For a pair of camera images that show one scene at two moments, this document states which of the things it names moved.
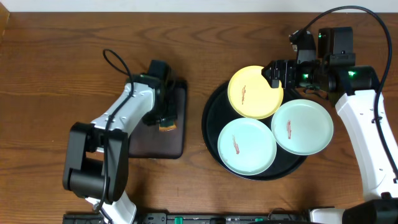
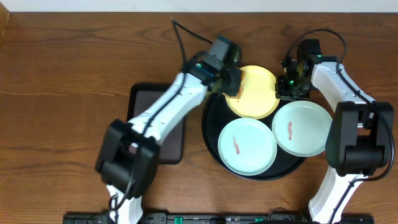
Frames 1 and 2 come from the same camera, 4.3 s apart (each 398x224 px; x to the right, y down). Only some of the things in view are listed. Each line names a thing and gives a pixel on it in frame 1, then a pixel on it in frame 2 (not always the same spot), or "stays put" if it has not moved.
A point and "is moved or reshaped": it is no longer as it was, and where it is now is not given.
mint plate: [302, 127] stays put
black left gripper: [168, 118] → [233, 83]
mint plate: [247, 146] stays put
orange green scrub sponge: [166, 127] is moved or reshaped
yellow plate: [250, 96] stays put
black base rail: [190, 218] stays put
